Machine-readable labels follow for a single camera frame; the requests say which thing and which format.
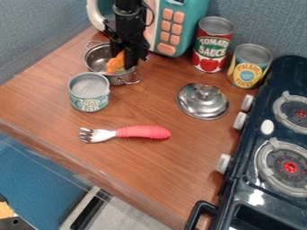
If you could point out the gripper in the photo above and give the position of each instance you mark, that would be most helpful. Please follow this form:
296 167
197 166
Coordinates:
128 30

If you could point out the orange toy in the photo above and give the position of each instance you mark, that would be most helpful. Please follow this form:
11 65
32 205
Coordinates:
116 64

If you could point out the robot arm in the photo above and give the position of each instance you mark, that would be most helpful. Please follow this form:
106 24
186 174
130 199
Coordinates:
127 5

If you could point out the silver pot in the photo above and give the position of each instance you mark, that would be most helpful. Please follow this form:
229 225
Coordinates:
96 58

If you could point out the teal tuna fish can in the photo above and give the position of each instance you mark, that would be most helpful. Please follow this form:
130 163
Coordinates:
88 92

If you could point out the toy microwave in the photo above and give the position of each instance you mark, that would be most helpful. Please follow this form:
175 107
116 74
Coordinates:
176 24

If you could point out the red tomato sauce can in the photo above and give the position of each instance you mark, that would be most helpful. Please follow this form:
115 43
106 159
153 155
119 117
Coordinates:
211 48

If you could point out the silver lid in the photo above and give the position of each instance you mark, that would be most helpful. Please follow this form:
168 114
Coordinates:
203 101

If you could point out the yellow pineapple can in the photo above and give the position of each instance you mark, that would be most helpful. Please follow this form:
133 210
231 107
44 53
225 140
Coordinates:
247 70

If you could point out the toy stove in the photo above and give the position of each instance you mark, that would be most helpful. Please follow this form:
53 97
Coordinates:
271 167

